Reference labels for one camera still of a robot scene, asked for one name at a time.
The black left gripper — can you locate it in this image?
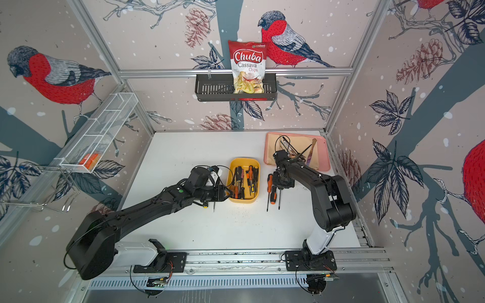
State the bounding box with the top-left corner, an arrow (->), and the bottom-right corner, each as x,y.
194,184 -> 235,201

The orange black large screwdriver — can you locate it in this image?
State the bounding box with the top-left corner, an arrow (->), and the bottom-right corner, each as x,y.
266,174 -> 273,211

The small orange black screwdriver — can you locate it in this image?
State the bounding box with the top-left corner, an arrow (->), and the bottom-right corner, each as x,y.
269,185 -> 277,205

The yellow storage box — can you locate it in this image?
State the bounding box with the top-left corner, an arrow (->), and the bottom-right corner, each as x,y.
227,158 -> 260,204

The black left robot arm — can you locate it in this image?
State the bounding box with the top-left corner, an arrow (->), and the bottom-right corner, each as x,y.
66,166 -> 234,280

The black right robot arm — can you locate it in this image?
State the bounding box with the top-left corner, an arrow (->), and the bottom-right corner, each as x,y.
273,150 -> 357,258

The orange box in shelf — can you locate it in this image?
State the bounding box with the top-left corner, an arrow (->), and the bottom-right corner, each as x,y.
79,153 -> 101,171

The beige tray liner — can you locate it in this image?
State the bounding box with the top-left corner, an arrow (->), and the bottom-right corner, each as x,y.
266,134 -> 321,170

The pink tray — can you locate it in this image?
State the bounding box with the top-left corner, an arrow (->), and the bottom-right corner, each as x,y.
263,131 -> 332,172

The Chuba cassava chips bag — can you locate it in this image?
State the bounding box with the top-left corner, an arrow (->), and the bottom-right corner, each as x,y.
228,41 -> 267,94

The wooden handled knife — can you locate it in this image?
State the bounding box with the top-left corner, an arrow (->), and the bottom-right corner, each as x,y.
306,138 -> 318,166

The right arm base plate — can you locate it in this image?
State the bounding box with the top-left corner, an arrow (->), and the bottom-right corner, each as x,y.
283,251 -> 337,271

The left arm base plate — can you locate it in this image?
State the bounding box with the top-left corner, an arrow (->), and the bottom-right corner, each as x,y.
133,252 -> 188,273

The black wall basket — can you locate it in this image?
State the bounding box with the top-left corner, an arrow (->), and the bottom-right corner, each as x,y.
195,72 -> 278,102

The white wire wall shelf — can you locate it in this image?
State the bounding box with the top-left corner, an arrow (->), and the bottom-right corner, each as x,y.
59,92 -> 138,174

